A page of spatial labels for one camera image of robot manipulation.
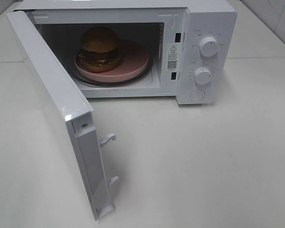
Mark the white microwave door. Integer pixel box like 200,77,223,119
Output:
7,11,119,219

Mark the white warning label sticker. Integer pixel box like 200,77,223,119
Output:
166,43,181,71

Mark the round white door button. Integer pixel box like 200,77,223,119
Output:
190,90,205,102

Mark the white lower microwave knob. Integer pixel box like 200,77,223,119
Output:
194,67,212,85

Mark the white microwave oven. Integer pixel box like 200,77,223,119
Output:
14,0,237,105

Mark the glass microwave turntable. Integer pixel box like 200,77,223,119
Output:
68,59,153,87

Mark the pink round plate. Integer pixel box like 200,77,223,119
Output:
74,40,151,85

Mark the white microwave knob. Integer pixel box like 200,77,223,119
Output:
199,36,219,57
194,67,212,85

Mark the white upper microwave knob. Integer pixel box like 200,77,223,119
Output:
199,36,219,57

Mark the toy hamburger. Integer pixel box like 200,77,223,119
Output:
77,26,121,73

